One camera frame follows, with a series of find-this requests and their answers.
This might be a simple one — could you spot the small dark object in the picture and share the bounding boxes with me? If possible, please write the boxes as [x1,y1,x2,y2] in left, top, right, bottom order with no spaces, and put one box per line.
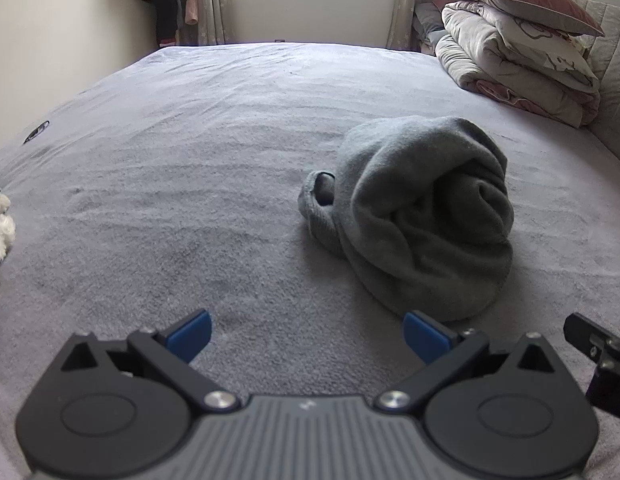
[24,121,51,145]

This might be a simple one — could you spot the grey quilted headboard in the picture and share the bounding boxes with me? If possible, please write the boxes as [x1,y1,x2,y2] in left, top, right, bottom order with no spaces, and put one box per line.
[565,0,620,166]

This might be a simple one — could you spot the hanging dark clothes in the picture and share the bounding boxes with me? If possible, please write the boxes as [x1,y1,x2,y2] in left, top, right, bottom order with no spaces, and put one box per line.
[136,0,201,48]

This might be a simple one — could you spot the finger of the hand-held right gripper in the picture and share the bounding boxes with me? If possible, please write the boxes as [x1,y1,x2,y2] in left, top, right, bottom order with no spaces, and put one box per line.
[563,312,620,361]
[587,360,620,417]

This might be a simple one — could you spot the folded white floral duvet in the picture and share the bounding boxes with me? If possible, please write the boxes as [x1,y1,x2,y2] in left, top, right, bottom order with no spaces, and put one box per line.
[435,1,602,128]

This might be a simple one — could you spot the bed with grey sheet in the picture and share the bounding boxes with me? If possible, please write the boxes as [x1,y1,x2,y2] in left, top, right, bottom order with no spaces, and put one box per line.
[0,42,620,480]

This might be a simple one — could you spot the white plush toy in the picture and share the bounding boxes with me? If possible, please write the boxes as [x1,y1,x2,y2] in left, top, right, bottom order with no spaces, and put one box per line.
[0,192,17,263]

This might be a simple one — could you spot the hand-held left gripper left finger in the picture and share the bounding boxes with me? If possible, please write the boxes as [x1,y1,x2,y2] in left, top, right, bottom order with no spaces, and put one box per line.
[60,309,242,414]

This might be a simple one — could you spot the grey folded bedding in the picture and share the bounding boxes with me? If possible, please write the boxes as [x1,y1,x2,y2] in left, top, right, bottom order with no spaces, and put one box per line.
[412,0,453,56]

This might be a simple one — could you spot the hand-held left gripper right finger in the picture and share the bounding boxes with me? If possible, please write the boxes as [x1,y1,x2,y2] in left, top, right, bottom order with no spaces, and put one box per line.
[376,310,563,414]

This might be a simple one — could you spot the grey cat-print sweater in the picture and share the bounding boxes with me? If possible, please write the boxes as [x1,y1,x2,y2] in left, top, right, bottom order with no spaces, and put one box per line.
[298,116,515,323]

